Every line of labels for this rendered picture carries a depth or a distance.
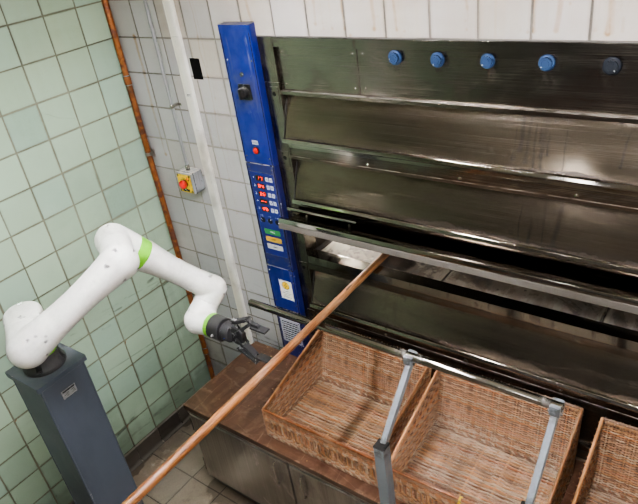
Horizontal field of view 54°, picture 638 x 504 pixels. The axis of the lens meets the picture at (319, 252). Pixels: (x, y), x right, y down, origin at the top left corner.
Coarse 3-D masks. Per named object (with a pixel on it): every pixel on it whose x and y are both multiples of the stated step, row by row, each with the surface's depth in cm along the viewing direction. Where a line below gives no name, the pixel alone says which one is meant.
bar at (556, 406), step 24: (288, 312) 235; (360, 336) 217; (408, 360) 205; (432, 360) 201; (480, 384) 192; (504, 384) 188; (552, 408) 178; (384, 432) 204; (552, 432) 179; (384, 456) 202; (384, 480) 208
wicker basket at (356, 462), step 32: (320, 352) 282; (384, 352) 263; (288, 384) 266; (320, 384) 284; (352, 384) 278; (384, 384) 267; (416, 384) 243; (288, 416) 270; (320, 416) 267; (352, 416) 264; (384, 416) 262; (320, 448) 252; (352, 448) 231
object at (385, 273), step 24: (336, 264) 260; (360, 264) 257; (408, 288) 242; (432, 288) 235; (456, 288) 233; (504, 312) 220; (528, 312) 215; (552, 312) 214; (600, 336) 202; (624, 336) 198
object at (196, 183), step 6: (192, 168) 284; (180, 174) 282; (186, 174) 280; (192, 174) 279; (198, 174) 282; (180, 180) 284; (186, 180) 281; (192, 180) 280; (198, 180) 283; (192, 186) 281; (198, 186) 284; (204, 186) 287; (192, 192) 283; (198, 192) 284
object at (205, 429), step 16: (384, 256) 255; (368, 272) 246; (352, 288) 239; (336, 304) 231; (320, 320) 224; (304, 336) 218; (288, 352) 212; (272, 368) 206; (256, 384) 200; (240, 400) 195; (224, 416) 190; (208, 432) 185; (192, 448) 181; (176, 464) 177; (160, 480) 173; (144, 496) 169
